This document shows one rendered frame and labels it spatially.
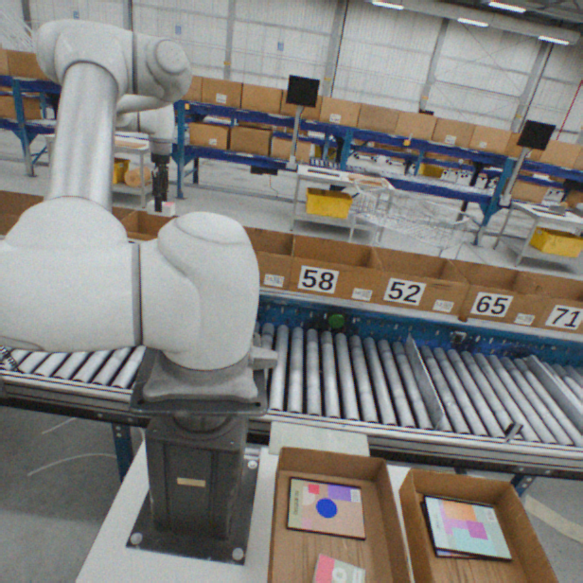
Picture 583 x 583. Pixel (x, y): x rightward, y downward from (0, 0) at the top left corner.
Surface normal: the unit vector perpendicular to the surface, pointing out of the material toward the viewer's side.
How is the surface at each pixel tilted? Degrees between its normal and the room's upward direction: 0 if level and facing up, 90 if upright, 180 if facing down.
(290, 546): 0
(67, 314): 78
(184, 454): 90
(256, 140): 90
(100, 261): 26
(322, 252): 90
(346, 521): 0
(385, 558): 0
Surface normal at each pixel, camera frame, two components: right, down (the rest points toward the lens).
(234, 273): 0.67, 0.15
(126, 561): 0.15, -0.87
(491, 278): -0.04, 0.47
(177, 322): 0.29, 0.47
